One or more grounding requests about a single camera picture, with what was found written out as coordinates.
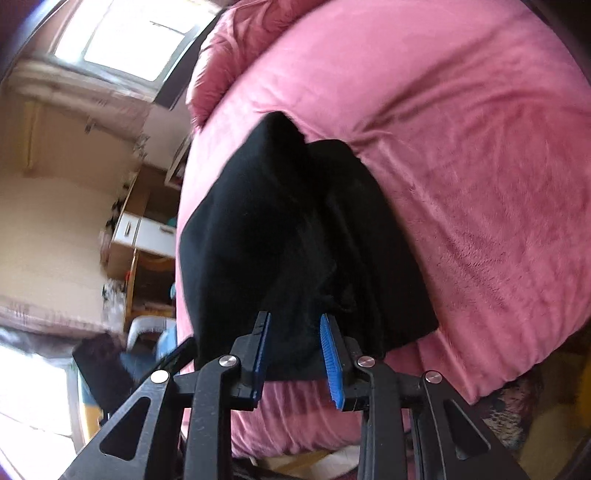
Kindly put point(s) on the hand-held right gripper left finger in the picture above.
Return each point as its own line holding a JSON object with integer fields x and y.
{"x": 261, "y": 355}

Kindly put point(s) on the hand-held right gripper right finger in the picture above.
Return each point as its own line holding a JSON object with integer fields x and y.
{"x": 331, "y": 360}

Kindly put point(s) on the black pants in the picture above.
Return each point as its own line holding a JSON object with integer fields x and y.
{"x": 277, "y": 230}

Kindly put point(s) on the blue cushioned chair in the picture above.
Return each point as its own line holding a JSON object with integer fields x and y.
{"x": 143, "y": 330}

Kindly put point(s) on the wooden desk with white drawers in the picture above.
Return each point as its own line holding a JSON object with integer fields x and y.
{"x": 134, "y": 230}

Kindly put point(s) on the pink bed blanket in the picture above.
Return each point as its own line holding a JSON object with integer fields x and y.
{"x": 461, "y": 184}

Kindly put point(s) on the red pillow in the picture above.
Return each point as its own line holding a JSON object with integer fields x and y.
{"x": 221, "y": 69}

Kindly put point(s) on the pale patterned curtain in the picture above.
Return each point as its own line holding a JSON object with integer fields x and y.
{"x": 69, "y": 92}

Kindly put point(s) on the window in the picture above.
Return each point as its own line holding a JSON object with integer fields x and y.
{"x": 129, "y": 41}

